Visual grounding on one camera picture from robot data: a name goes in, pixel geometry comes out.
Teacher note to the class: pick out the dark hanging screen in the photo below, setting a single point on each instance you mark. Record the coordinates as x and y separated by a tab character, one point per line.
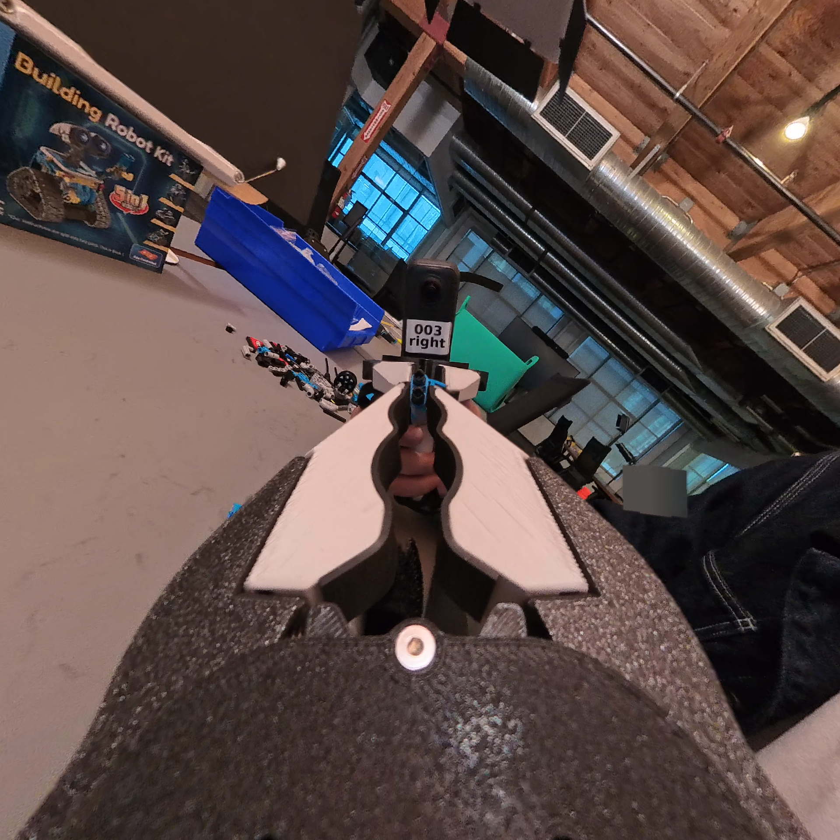
229	85

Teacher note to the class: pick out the black slanted board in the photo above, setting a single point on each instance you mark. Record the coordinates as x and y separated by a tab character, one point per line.
538	400

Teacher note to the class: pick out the silver ventilation duct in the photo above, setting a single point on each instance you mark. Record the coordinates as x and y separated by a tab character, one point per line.
656	216

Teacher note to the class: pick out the round ceiling lamp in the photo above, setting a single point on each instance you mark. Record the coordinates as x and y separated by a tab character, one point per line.
795	129

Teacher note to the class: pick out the person's white shirt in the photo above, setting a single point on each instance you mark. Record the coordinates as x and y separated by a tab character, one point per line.
807	781

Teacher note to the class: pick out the blue plastic bin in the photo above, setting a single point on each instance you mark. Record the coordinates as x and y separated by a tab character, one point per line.
275	262

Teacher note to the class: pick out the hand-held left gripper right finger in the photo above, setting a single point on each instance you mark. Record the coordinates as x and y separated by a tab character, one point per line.
512	518

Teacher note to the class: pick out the wooden beam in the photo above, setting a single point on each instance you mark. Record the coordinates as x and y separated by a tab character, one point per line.
387	111

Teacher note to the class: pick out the dark overhead pipe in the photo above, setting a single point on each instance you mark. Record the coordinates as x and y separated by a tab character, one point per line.
518	216

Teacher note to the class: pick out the blue toy brick arm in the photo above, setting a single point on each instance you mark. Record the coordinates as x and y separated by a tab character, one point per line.
418	394

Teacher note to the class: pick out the pile of small brick parts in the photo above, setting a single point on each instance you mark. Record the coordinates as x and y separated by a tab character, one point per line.
295	374

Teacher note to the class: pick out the large paned window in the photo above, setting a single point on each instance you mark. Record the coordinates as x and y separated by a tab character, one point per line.
610	380
394	197

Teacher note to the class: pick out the person's dark denim jacket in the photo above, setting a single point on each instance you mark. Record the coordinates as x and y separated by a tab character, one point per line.
787	623

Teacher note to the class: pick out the grey hanging panel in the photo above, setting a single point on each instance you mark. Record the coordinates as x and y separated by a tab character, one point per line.
525	26

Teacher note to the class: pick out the dark blue robot kit box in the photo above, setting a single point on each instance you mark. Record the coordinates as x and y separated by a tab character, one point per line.
79	164

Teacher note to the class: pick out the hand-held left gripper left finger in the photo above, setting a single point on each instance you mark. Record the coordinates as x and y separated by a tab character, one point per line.
321	518

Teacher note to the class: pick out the brown wooden strip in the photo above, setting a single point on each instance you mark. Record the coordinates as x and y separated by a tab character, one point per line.
193	258

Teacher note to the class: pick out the black office chair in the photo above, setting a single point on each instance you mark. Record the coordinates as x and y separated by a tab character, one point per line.
558	439
597	459

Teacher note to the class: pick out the brown cardboard piece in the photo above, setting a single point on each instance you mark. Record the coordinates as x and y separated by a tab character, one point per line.
246	195

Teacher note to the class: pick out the green plastic holder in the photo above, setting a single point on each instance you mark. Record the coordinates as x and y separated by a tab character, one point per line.
492	354

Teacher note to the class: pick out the person's right hand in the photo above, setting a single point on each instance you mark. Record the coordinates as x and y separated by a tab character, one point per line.
417	469

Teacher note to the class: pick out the grey desk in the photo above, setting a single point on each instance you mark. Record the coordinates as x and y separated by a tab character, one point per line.
131	459

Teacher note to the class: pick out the white air vent grille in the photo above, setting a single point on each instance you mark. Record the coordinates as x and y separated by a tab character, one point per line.
574	124
807	338

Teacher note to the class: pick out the orange traffic cone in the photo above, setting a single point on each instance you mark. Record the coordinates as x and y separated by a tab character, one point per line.
586	491

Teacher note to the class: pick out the white roller tube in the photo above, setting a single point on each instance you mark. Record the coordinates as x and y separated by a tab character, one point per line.
131	98

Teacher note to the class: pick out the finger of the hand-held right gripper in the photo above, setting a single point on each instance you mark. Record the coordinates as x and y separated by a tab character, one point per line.
459	386
390	377

